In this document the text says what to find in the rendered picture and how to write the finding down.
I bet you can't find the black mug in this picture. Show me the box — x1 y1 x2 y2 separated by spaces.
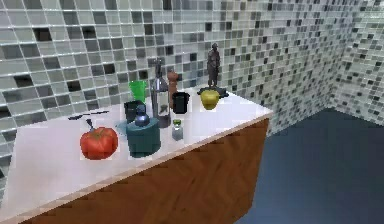
171 91 191 115
123 99 147 124

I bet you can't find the green plastic cup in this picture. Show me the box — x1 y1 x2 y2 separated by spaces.
128 80 148 104

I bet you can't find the yellow green apple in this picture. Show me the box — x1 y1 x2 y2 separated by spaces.
200 88 221 111

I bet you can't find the red tomato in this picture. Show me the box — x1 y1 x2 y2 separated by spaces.
79 119 120 161

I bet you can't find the teal soap dispenser bottle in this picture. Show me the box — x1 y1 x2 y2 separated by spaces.
125 104 162 159

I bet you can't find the dark bronze statue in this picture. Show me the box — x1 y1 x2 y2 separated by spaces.
196 42 230 99

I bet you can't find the clear glass wine bottle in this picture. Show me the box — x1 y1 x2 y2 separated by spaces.
149 58 172 129

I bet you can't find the brown pepper mill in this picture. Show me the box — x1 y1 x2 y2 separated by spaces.
166 70 180 109

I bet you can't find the small green capped shaker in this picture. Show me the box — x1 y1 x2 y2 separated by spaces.
171 118 184 142

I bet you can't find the brown wooden counter cabinet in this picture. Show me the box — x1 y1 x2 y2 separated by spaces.
0 87 275 224

